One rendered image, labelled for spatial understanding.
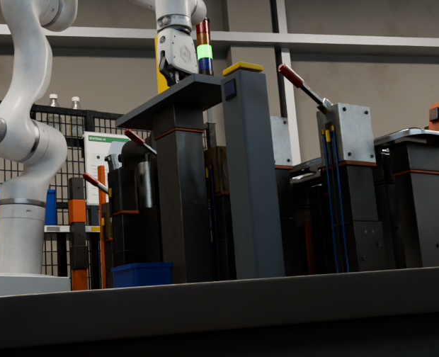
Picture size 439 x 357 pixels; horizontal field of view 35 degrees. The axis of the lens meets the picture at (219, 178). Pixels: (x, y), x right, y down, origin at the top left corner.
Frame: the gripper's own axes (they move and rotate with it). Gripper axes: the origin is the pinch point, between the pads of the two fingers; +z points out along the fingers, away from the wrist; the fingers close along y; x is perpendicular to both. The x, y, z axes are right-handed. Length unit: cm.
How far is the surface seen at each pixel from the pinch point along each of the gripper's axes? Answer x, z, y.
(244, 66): -26.6, 3.5, -12.4
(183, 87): -10.7, 3.7, -12.1
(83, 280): 87, 36, 49
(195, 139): -4.8, 11.9, -1.0
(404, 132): -50, 19, 7
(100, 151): 104, -19, 77
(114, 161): 58, 0, 38
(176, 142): -3.0, 13.0, -5.8
